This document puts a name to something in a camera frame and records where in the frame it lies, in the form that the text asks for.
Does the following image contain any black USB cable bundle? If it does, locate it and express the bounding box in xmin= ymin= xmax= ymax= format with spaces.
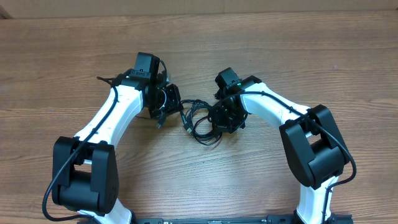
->
xmin=179 ymin=98 xmax=223 ymax=146

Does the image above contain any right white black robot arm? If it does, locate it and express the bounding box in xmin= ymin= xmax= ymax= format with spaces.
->
xmin=209 ymin=68 xmax=354 ymax=223

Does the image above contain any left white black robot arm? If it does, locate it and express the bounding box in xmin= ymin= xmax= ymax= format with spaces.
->
xmin=42 ymin=52 xmax=183 ymax=223

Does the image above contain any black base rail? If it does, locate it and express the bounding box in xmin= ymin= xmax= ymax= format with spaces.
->
xmin=77 ymin=213 xmax=354 ymax=224

